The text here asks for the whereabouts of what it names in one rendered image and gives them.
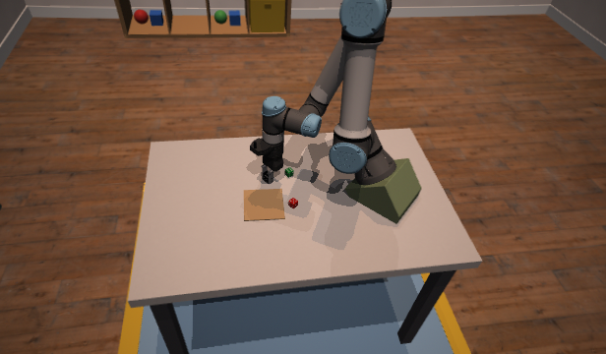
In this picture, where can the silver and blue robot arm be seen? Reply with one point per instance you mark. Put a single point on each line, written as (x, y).
(351, 152)

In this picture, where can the orange flat mat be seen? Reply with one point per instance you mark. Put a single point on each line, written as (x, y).
(264, 204)

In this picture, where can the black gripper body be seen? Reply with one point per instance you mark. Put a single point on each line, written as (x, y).
(271, 148)

